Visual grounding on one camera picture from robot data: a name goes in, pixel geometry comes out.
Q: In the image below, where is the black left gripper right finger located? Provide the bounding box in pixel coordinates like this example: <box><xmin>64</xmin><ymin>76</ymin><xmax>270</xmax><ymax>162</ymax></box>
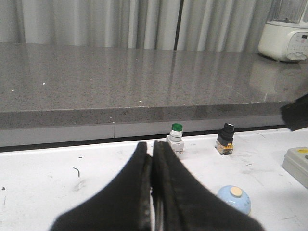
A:
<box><xmin>152</xmin><ymin>141</ymin><xmax>264</xmax><ymax>231</ymax></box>

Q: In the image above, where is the grey stone countertop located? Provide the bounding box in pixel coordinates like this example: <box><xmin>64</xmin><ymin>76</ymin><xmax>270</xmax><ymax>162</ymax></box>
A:
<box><xmin>0</xmin><ymin>43</ymin><xmax>308</xmax><ymax>129</ymax></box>

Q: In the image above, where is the black selector switch yellow base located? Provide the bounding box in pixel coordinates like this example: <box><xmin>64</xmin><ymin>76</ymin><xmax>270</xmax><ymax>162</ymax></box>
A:
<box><xmin>215</xmin><ymin>123</ymin><xmax>235</xmax><ymax>155</ymax></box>

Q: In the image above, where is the green indicator light switch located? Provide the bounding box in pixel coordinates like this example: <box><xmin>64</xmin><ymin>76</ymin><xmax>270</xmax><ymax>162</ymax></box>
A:
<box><xmin>166</xmin><ymin>123</ymin><xmax>184</xmax><ymax>154</ymax></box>

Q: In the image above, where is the white blender appliance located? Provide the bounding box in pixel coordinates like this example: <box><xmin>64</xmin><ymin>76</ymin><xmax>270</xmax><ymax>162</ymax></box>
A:
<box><xmin>258</xmin><ymin>0</ymin><xmax>308</xmax><ymax>62</ymax></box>

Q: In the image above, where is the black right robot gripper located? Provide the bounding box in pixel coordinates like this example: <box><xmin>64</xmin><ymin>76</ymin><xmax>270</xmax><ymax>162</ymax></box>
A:
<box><xmin>280</xmin><ymin>94</ymin><xmax>308</xmax><ymax>131</ymax></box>

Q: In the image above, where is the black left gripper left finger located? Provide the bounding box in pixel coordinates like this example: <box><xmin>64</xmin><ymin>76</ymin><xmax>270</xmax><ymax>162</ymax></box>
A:
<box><xmin>51</xmin><ymin>142</ymin><xmax>152</xmax><ymax>231</ymax></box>

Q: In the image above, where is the blue and cream call bell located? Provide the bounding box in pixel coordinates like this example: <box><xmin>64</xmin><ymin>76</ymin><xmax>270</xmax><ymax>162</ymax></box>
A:
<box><xmin>217</xmin><ymin>185</ymin><xmax>251</xmax><ymax>215</ymax></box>

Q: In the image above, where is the grey on-off switch box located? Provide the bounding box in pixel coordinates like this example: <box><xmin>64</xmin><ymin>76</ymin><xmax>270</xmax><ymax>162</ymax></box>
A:
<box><xmin>282</xmin><ymin>147</ymin><xmax>308</xmax><ymax>189</ymax></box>

